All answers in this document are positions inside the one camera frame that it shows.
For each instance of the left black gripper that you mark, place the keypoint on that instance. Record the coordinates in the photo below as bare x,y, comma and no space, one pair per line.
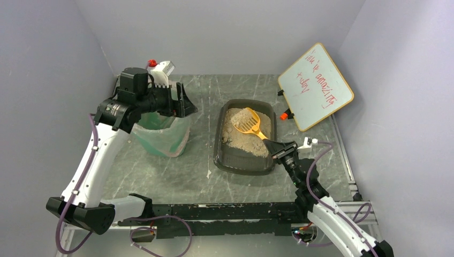
179,100

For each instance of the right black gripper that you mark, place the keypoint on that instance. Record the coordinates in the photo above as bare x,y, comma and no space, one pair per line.
284,150

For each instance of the yellow litter scoop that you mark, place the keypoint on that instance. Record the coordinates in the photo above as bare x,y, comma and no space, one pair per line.
250,122

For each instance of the green trash bin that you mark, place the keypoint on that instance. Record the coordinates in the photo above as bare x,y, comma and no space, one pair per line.
161,135

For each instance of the dark grey litter tray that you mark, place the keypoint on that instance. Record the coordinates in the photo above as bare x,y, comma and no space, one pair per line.
236,160

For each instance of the clear plastic bin liner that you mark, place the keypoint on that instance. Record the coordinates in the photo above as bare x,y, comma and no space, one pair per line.
160,135

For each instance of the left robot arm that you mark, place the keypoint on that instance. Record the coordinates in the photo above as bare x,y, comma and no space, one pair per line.
139,92

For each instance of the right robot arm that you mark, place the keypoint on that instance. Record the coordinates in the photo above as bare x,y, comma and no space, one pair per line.
314,203

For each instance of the beige cat litter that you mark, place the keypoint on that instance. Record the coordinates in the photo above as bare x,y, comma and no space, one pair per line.
248,142

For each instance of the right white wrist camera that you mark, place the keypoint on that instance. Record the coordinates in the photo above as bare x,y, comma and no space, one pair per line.
307,145

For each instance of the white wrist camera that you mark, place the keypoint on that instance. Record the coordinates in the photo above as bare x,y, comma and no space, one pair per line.
160,72
307,145

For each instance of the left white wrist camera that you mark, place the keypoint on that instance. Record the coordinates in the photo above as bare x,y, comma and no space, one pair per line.
160,72

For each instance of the small whiteboard wooden frame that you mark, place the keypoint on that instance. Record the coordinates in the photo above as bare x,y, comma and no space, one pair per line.
314,88

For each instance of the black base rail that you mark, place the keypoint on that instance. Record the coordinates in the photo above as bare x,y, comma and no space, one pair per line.
179,220

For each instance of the aluminium frame rail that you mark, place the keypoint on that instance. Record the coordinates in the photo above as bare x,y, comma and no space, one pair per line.
366,219

